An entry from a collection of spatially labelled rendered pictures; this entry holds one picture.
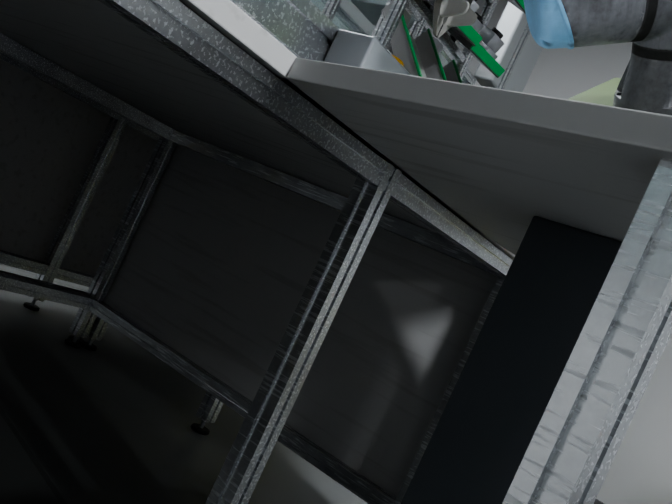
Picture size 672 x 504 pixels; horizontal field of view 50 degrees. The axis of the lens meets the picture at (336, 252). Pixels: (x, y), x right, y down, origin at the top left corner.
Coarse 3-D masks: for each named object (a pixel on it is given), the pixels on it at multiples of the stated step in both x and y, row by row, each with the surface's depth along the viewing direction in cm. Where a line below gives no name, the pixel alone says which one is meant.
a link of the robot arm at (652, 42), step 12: (648, 0) 91; (660, 0) 91; (648, 12) 92; (660, 12) 92; (648, 24) 93; (660, 24) 93; (636, 36) 95; (648, 36) 95; (660, 36) 95; (660, 48) 96
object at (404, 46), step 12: (384, 12) 157; (396, 36) 152; (408, 36) 149; (420, 36) 165; (396, 48) 151; (408, 48) 148; (420, 48) 164; (432, 48) 162; (408, 60) 147; (420, 60) 163; (432, 60) 161; (420, 72) 145; (432, 72) 160
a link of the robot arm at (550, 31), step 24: (528, 0) 98; (552, 0) 91; (576, 0) 91; (600, 0) 91; (624, 0) 91; (528, 24) 100; (552, 24) 92; (576, 24) 92; (600, 24) 93; (624, 24) 93; (552, 48) 97
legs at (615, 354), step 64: (576, 256) 97; (640, 256) 55; (512, 320) 101; (576, 320) 94; (640, 320) 54; (512, 384) 98; (576, 384) 55; (640, 384) 55; (448, 448) 101; (512, 448) 95; (576, 448) 54
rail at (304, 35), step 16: (240, 0) 90; (256, 0) 92; (272, 0) 94; (288, 0) 97; (304, 0) 99; (256, 16) 93; (272, 16) 95; (288, 16) 98; (304, 16) 101; (320, 16) 102; (272, 32) 96; (288, 32) 99; (304, 32) 101; (320, 32) 104; (336, 32) 106; (288, 48) 100; (304, 48) 102; (320, 48) 105
